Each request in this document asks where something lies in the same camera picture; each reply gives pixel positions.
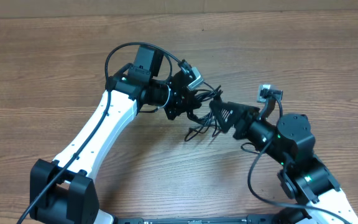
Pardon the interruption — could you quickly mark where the black usb cable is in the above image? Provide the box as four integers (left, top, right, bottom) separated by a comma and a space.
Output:
186, 81, 224, 125
183, 111, 223, 142

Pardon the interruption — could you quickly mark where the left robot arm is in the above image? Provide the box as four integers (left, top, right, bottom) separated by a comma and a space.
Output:
18, 42, 204, 223

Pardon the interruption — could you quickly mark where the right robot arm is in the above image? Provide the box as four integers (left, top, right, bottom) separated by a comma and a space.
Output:
209, 97, 358, 223

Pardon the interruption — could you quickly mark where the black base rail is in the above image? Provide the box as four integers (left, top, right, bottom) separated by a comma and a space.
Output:
113, 202, 316, 224

